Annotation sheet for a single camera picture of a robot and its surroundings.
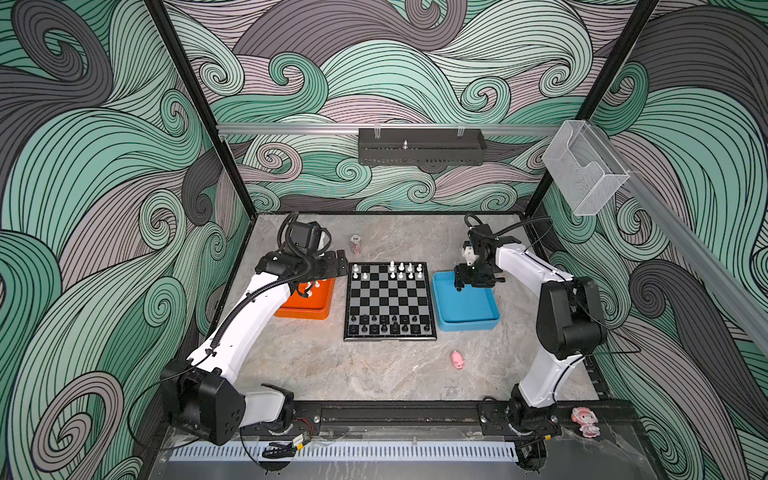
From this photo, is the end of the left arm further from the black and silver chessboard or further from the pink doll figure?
the pink doll figure

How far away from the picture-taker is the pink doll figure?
0.71 metres

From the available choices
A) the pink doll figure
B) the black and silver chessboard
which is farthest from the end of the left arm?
the pink doll figure

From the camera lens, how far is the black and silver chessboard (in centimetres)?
89

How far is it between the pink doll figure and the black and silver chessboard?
39 cm
